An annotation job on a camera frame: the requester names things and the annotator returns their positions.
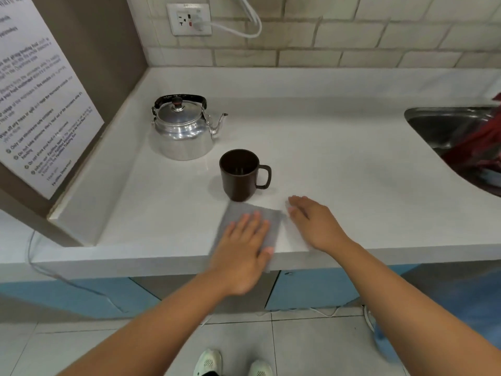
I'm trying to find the person's left hand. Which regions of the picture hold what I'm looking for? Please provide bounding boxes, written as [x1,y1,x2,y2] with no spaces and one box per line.
[207,210,275,296]

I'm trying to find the person's right hand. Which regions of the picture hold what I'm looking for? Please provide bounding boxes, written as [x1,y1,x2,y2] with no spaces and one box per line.
[288,195,355,254]

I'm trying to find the grey cleaning cloth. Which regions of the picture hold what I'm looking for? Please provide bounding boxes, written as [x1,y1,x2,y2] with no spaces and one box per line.
[207,201,285,273]

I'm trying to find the person's left forearm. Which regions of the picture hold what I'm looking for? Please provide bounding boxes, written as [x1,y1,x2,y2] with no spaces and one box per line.
[57,267,251,376]

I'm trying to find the person's right forearm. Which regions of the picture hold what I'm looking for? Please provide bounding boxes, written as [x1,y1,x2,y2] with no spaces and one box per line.
[326,237,501,376]

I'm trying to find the dark brown mug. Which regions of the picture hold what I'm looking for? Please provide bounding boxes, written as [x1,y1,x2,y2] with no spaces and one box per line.
[219,149,272,203]

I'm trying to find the blue cabinet door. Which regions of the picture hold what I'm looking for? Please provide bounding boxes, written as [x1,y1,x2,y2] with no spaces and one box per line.
[265,264,420,311]
[0,277,161,320]

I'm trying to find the silver metal kettle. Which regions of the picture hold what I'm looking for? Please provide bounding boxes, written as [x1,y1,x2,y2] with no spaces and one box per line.
[151,95,229,162]

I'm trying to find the person's white right shoe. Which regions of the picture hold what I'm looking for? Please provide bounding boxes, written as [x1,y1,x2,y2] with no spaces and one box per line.
[247,360,274,376]

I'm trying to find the person's white shoe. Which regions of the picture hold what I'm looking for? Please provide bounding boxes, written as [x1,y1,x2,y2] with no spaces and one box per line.
[193,349,223,376]
[247,360,274,376]

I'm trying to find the person's white left shoe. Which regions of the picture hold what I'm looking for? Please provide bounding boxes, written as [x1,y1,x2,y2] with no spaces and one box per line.
[193,349,223,376]

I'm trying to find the stainless steel sink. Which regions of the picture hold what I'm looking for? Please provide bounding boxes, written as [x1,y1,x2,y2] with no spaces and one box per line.
[404,106,501,198]

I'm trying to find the red plastic bag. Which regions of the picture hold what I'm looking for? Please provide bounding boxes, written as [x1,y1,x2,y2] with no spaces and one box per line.
[440,92,501,189]

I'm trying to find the white printed paper notice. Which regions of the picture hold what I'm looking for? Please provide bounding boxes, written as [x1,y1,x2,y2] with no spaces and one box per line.
[0,0,105,200]

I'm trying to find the thin grey cable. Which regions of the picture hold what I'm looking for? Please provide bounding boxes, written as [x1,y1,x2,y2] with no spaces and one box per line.
[25,230,127,314]

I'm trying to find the white plug with cable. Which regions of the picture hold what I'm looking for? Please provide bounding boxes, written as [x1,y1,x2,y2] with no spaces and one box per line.
[191,0,263,39]

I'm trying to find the white wall socket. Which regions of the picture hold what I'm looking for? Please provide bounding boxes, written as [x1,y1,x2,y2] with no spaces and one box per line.
[166,2,213,37]

